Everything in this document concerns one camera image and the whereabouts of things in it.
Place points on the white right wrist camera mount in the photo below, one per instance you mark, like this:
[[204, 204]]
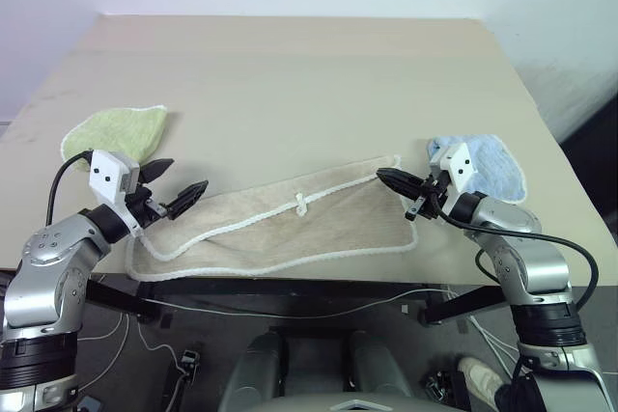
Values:
[[461, 166]]

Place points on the dark grey rounded shape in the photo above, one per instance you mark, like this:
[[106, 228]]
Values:
[[253, 368], [379, 364]]

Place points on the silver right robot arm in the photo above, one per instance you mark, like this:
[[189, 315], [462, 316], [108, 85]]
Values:
[[536, 267]]

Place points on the beige towel with white trim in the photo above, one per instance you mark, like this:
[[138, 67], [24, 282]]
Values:
[[309, 233]]

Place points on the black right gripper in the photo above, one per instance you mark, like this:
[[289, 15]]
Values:
[[429, 200]]

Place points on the grey robot torso cover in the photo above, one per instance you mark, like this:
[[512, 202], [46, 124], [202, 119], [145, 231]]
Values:
[[357, 404]]

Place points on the white shoe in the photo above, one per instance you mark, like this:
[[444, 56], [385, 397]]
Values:
[[480, 376]]

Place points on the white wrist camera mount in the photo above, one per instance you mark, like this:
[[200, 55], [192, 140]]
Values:
[[461, 166], [108, 175]]

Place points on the black table frame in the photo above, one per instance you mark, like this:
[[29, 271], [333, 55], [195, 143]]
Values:
[[270, 298]]

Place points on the green cloth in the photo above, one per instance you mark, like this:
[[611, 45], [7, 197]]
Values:
[[118, 134]]

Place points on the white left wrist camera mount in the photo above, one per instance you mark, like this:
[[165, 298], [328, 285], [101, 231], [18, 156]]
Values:
[[108, 175]]

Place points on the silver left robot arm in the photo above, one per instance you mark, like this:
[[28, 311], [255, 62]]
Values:
[[46, 262]]

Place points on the light blue cloth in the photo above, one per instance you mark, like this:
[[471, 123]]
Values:
[[502, 171]]

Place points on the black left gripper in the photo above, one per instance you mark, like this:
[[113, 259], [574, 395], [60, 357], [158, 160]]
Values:
[[145, 204]]

